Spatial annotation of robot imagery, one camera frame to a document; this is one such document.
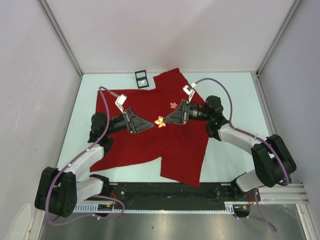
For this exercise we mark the small black open box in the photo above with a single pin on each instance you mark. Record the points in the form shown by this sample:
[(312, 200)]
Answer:
[(141, 79)]

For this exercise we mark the aluminium frame rail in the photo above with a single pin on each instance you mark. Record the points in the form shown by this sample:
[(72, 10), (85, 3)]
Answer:
[(294, 193)]

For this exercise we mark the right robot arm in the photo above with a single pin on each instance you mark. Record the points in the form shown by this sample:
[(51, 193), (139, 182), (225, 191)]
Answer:
[(272, 160)]

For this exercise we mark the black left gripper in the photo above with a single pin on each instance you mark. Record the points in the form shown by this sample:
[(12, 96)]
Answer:
[(135, 124)]

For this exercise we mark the red t-shirt garment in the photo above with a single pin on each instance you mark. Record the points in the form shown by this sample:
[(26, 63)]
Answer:
[(181, 148)]

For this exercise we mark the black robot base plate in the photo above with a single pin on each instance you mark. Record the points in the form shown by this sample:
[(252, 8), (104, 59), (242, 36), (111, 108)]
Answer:
[(152, 194)]

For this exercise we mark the grey slotted cable duct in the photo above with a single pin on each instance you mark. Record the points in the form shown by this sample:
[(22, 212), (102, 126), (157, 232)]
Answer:
[(213, 208)]

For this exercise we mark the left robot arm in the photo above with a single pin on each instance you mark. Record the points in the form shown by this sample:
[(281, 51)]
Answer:
[(60, 189)]

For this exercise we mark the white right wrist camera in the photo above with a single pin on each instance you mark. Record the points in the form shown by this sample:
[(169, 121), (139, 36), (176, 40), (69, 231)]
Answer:
[(190, 91)]

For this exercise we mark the gold maple leaf brooch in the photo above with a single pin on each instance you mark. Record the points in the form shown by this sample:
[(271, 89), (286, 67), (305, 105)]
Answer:
[(160, 122)]

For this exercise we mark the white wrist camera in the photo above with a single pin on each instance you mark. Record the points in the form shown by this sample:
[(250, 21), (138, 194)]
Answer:
[(190, 91), (120, 102)]

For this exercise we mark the white leaf print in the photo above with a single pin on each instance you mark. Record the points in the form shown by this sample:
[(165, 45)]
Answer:
[(173, 105)]

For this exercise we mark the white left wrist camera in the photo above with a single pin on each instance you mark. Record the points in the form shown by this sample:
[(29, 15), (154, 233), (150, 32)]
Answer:
[(120, 102)]

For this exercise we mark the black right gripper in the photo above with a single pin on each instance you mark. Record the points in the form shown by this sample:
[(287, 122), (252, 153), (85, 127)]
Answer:
[(179, 116)]

